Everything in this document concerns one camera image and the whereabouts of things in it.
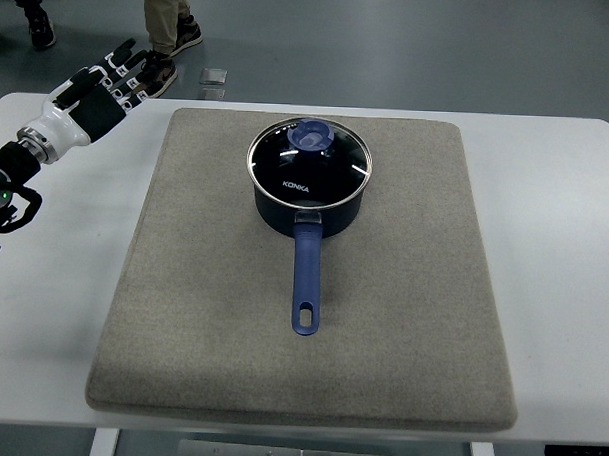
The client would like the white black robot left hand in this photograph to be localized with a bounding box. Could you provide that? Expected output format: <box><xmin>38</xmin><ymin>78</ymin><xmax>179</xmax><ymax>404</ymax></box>
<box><xmin>17</xmin><ymin>39</ymin><xmax>149</xmax><ymax>164</ymax></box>

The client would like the metal floor plate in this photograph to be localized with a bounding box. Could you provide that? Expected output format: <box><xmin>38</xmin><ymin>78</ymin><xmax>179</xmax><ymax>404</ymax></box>
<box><xmin>197</xmin><ymin>67</ymin><xmax>227</xmax><ymax>101</ymax></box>

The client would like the person in khaki trousers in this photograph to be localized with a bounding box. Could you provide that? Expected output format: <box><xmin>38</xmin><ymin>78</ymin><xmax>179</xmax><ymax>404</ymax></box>
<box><xmin>132</xmin><ymin>0</ymin><xmax>203</xmax><ymax>98</ymax></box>

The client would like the dark blue saucepan blue handle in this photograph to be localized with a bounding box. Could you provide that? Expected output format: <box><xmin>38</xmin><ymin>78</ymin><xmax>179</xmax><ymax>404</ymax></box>
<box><xmin>248</xmin><ymin>178</ymin><xmax>366</xmax><ymax>339</ymax></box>

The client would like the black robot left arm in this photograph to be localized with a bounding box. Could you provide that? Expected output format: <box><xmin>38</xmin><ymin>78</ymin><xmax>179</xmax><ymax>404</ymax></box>
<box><xmin>0</xmin><ymin>141</ymin><xmax>42</xmax><ymax>249</ymax></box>

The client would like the beige felt mat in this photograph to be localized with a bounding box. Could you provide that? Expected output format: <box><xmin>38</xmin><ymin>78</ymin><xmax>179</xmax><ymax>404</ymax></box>
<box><xmin>85</xmin><ymin>108</ymin><xmax>517</xmax><ymax>432</ymax></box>

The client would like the white left table leg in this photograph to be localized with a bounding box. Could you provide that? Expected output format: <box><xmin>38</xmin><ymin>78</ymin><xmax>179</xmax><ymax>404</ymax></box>
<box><xmin>88</xmin><ymin>428</ymin><xmax>120</xmax><ymax>456</ymax></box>

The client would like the black table control panel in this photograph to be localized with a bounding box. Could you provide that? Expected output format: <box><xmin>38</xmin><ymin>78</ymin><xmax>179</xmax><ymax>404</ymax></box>
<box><xmin>544</xmin><ymin>445</ymin><xmax>609</xmax><ymax>456</ymax></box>

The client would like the glass pot lid blue knob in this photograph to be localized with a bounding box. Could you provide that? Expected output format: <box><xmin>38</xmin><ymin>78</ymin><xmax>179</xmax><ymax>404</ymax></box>
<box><xmin>247</xmin><ymin>117</ymin><xmax>372</xmax><ymax>208</ymax></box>

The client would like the person in dark trousers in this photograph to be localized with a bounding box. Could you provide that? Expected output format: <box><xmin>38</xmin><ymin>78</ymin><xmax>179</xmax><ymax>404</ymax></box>
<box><xmin>12</xmin><ymin>0</ymin><xmax>57</xmax><ymax>51</ymax></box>

